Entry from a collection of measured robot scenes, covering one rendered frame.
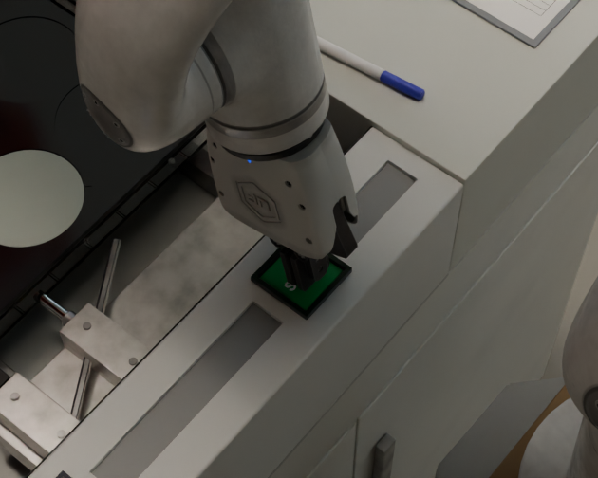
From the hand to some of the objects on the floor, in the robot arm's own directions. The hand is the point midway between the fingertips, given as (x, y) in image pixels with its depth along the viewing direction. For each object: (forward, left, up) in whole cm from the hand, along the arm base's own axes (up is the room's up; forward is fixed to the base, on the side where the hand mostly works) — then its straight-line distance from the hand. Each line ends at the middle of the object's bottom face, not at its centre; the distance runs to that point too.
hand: (305, 258), depth 104 cm
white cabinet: (+29, +8, -98) cm, 102 cm away
